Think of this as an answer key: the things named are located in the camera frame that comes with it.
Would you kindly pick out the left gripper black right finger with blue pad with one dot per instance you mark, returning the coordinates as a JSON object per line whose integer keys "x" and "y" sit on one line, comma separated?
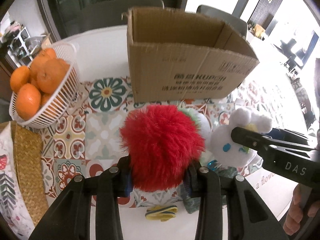
{"x": 245, "y": 213}

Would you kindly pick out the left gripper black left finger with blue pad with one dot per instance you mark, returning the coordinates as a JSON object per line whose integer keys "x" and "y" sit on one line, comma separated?
{"x": 69, "y": 215}

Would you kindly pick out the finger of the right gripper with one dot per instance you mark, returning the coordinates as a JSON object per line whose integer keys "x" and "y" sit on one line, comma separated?
{"x": 266, "y": 145}
{"x": 289, "y": 136}

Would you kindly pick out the white plush bunny toy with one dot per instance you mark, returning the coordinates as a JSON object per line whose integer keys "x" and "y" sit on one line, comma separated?
{"x": 219, "y": 145}

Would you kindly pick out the yellow blue striped band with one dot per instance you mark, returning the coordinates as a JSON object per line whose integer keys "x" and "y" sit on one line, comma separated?
{"x": 161, "y": 213}

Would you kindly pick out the red fluffy pom-pom toy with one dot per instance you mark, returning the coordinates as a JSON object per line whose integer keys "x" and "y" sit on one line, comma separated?
{"x": 161, "y": 141}

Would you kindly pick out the dark green scouring pad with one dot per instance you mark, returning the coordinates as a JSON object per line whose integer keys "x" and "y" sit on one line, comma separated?
{"x": 199, "y": 186}

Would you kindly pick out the person's hand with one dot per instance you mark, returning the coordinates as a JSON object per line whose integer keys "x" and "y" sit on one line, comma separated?
{"x": 295, "y": 213}

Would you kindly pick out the floral paper bag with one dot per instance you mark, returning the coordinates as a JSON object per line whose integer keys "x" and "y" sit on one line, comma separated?
{"x": 13, "y": 208}

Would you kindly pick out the patterned floral tablecloth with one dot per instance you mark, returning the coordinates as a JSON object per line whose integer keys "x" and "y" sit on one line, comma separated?
{"x": 85, "y": 140}

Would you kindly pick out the woven straw placemat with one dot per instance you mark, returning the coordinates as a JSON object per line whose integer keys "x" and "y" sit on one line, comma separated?
{"x": 27, "y": 147}

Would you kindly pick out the dark grey chair right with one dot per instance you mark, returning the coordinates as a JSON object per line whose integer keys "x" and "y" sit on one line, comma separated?
{"x": 236, "y": 23}

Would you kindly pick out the dark grey chair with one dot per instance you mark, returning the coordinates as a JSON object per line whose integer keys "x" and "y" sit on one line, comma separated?
{"x": 110, "y": 13}
{"x": 236, "y": 23}

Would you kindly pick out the brown cardboard box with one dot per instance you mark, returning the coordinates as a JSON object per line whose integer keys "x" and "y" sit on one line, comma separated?
{"x": 175, "y": 55}

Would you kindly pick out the white plastic fruit basket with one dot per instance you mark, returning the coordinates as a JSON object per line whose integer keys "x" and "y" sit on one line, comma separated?
{"x": 52, "y": 105}

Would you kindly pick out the orange fruit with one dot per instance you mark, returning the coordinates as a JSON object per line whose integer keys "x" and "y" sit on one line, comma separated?
{"x": 19, "y": 77}
{"x": 28, "y": 101}
{"x": 51, "y": 74}
{"x": 48, "y": 53}

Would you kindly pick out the white shoe rack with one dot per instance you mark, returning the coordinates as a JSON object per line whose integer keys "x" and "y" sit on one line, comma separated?
{"x": 18, "y": 46}

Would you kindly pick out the small cardboard box on floor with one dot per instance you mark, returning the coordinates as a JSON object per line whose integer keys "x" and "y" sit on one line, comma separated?
{"x": 46, "y": 40}

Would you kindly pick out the dark grey chair left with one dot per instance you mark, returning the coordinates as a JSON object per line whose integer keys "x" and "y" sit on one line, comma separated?
{"x": 110, "y": 13}

